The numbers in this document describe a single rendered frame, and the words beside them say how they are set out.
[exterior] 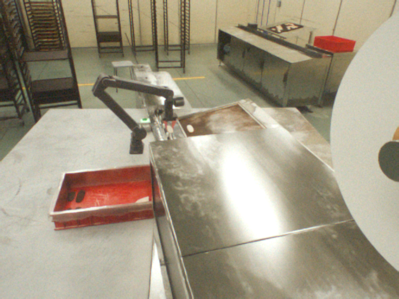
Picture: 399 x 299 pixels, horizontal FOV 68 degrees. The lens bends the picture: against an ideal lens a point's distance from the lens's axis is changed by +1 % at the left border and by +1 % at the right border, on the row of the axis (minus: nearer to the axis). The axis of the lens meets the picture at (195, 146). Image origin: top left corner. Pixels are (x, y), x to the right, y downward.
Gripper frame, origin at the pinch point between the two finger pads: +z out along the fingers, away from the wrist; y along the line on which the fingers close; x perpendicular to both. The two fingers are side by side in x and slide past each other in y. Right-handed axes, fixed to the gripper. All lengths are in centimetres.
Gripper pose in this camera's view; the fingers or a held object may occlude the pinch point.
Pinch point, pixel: (169, 128)
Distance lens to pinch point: 193.5
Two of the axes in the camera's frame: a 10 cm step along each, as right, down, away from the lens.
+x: 2.7, 4.9, -8.3
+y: -9.6, 1.3, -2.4
